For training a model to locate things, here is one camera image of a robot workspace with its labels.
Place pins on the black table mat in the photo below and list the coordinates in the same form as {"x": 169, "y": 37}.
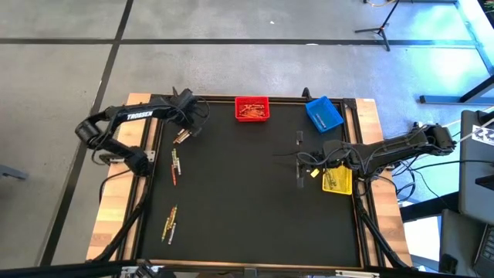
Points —
{"x": 239, "y": 201}

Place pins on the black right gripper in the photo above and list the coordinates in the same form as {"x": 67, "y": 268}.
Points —
{"x": 300, "y": 177}

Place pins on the red plastic basket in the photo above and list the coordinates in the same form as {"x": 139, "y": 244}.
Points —
{"x": 252, "y": 100}

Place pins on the yellow plastic basket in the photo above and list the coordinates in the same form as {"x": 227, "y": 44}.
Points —
{"x": 345, "y": 185}

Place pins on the black camera post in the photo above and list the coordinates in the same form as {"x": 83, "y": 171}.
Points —
{"x": 175, "y": 92}
{"x": 306, "y": 93}

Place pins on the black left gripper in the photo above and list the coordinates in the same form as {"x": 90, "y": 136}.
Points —
{"x": 185, "y": 106}

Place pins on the orange crayon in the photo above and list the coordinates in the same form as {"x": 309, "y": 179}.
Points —
{"x": 259, "y": 114}
{"x": 251, "y": 111}
{"x": 170, "y": 217}
{"x": 249, "y": 115}

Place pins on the black white marker tag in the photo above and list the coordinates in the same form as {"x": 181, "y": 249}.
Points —
{"x": 484, "y": 135}

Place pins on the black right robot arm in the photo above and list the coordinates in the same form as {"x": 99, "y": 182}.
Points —
{"x": 401, "y": 148}

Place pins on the dark laptop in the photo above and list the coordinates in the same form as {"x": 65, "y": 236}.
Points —
{"x": 487, "y": 251}

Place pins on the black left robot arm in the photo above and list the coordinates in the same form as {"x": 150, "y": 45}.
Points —
{"x": 139, "y": 116}

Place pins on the black tripod stand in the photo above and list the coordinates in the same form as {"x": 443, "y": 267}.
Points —
{"x": 382, "y": 28}

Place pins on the blue metal frame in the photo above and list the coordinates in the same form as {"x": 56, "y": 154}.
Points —
{"x": 440, "y": 99}

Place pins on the low grey cabinet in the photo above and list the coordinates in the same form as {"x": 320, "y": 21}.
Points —
{"x": 459, "y": 239}

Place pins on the black table frame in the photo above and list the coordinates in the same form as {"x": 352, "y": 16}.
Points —
{"x": 220, "y": 97}

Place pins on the blue plastic basket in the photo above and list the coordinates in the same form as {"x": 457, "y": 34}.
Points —
{"x": 333, "y": 112}

